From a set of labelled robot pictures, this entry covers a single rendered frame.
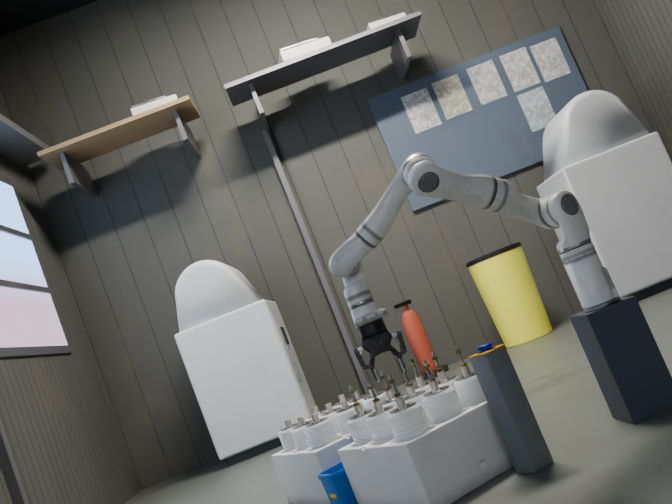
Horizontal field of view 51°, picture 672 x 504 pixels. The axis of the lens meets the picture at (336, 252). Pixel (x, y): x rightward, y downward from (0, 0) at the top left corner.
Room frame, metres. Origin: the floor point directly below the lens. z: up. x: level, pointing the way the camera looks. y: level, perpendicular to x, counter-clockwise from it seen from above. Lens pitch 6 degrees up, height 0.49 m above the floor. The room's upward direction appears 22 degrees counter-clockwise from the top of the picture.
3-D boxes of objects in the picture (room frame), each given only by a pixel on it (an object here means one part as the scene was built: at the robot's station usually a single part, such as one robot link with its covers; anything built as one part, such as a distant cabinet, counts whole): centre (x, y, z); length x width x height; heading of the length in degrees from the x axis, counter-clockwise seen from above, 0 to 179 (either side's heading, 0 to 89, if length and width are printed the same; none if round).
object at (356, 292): (1.91, -0.01, 0.62); 0.09 x 0.07 x 0.15; 161
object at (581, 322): (1.95, -0.61, 0.15); 0.14 x 0.14 x 0.30; 3
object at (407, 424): (1.90, -0.01, 0.16); 0.10 x 0.10 x 0.18
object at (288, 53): (4.77, -0.30, 2.36); 0.39 x 0.38 x 0.10; 93
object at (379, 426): (2.00, 0.05, 0.16); 0.10 x 0.10 x 0.18
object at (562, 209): (1.95, -0.61, 0.54); 0.09 x 0.09 x 0.17; 28
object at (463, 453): (2.06, -0.05, 0.09); 0.39 x 0.39 x 0.18; 30
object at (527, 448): (1.85, -0.26, 0.16); 0.07 x 0.07 x 0.31; 30
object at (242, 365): (4.60, 0.81, 0.62); 0.63 x 0.56 x 1.24; 93
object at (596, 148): (4.71, -1.81, 0.68); 0.70 x 0.58 x 1.35; 93
